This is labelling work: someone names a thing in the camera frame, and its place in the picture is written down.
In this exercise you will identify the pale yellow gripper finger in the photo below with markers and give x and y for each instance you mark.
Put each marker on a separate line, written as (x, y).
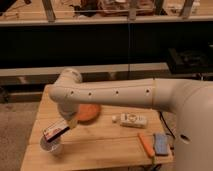
(72, 123)

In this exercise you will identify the black boxed eraser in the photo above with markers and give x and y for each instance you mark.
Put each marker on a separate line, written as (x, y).
(55, 130)

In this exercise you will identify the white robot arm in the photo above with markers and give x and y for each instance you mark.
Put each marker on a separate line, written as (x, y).
(190, 100)

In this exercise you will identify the orange wooden bowl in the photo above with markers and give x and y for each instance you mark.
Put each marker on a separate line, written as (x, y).
(87, 112)

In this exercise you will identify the small white bottle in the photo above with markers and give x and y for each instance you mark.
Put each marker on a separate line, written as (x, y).
(130, 120)

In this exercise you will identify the blue sponge block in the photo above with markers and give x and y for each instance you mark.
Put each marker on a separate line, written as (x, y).
(160, 144)

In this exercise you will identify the black box on shelf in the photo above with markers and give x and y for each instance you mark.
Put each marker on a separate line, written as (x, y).
(188, 61)

